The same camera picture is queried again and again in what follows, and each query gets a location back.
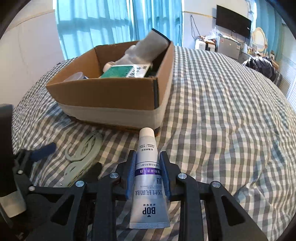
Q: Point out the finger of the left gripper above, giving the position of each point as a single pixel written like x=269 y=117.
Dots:
x=43 y=152

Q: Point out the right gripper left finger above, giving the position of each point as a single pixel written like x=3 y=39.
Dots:
x=66 y=213

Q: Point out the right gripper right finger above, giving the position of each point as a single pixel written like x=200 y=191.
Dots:
x=226 y=218

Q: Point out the white toothpaste tube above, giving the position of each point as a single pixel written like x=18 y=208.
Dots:
x=149 y=205

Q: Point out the clear cotton swab jar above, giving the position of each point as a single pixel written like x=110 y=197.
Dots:
x=76 y=76

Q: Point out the green white medicine box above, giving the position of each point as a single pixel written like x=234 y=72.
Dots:
x=127 y=71

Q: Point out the white socks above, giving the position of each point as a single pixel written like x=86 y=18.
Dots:
x=146 y=50

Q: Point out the grey checkered bed sheet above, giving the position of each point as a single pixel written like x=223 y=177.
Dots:
x=223 y=122

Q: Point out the open cardboard box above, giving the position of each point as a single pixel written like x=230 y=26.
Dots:
x=132 y=103

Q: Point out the blue window curtains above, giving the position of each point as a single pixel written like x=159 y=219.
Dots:
x=83 y=25

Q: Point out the black puffy jacket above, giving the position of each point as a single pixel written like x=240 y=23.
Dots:
x=262 y=65

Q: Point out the white slatted wardrobe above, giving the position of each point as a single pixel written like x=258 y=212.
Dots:
x=287 y=86

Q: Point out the silver mini fridge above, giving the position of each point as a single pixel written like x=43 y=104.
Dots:
x=228 y=47

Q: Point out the oval vanity mirror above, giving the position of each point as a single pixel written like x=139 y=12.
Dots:
x=259 y=39

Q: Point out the blue corner curtain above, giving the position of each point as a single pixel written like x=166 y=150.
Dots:
x=271 y=23

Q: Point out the black wall television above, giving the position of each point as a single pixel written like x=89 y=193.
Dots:
x=233 y=21

